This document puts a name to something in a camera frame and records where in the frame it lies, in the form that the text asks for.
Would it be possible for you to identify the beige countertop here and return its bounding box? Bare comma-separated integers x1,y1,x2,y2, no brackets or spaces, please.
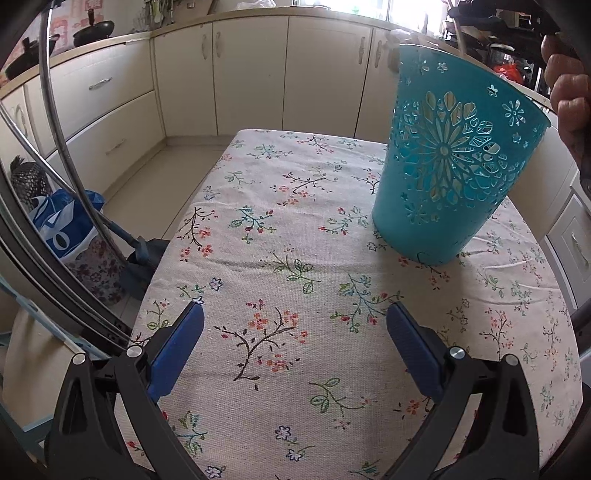
0,4,555,107

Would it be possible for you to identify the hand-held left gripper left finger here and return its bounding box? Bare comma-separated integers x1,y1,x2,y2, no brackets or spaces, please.
44,302,208,480

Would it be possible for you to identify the floral waste bin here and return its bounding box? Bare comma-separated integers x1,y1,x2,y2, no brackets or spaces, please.
65,237,125,305

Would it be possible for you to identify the black wok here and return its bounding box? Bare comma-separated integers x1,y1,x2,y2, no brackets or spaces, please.
4,34,61,79

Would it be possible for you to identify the blue long-handled dustpan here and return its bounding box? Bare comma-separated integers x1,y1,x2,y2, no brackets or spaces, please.
0,104,171,303

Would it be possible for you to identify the black pot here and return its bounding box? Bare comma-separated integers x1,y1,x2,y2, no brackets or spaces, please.
71,9,115,47

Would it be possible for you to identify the red plastic bag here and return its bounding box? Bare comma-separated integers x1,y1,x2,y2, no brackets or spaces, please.
494,62,525,84

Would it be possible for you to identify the blue and white plastic bag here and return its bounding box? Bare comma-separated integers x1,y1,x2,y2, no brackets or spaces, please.
30,189,106,264

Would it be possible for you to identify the window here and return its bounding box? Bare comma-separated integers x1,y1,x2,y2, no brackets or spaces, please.
388,0,444,33

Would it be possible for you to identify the row of cream kitchen cabinets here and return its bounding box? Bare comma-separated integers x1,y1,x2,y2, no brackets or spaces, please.
0,11,591,310

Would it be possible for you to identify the blue long-handled broom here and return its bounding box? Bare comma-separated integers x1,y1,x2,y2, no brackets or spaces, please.
38,0,160,268

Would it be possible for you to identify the black microwave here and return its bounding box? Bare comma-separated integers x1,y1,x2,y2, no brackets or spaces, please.
487,44,546,90

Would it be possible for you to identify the person's right hand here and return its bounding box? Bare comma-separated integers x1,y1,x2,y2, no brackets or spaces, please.
541,33,591,162

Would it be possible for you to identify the floral tablecloth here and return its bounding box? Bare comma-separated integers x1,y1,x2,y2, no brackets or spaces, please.
127,128,583,480

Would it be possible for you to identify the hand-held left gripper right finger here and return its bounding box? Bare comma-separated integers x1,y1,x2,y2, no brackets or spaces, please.
387,302,552,480

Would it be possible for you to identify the dark sliding door frame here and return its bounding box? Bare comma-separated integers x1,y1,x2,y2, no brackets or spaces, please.
0,175,134,356

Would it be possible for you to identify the teal perforated plastic basket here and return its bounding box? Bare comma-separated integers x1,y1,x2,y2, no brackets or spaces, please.
372,44,551,267

